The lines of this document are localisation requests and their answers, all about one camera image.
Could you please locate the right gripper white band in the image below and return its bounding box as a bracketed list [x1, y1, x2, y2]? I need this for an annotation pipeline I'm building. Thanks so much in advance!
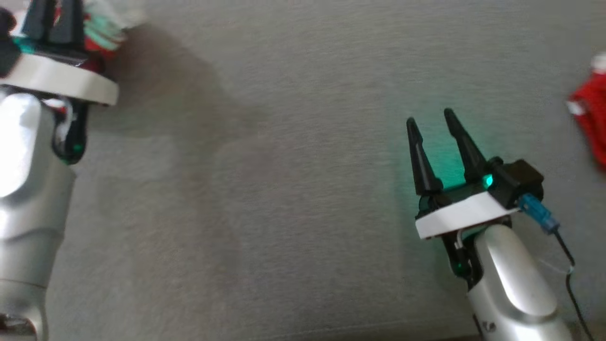
[406, 108, 519, 289]

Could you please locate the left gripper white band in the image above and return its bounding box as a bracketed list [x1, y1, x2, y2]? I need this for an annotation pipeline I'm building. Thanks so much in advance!
[0, 0, 119, 166]

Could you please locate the red shirt with white sleeves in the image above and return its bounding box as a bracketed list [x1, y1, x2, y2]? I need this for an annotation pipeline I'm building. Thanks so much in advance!
[52, 0, 147, 74]

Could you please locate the red garment with white band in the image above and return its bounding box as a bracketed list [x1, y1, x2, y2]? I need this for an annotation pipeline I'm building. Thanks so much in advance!
[567, 52, 606, 171]

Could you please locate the grey fabric sofa seat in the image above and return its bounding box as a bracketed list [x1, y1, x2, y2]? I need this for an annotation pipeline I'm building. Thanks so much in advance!
[0, 0, 606, 341]

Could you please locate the right cable with blue connector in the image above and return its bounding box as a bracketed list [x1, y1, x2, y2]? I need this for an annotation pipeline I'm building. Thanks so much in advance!
[518, 194, 595, 341]

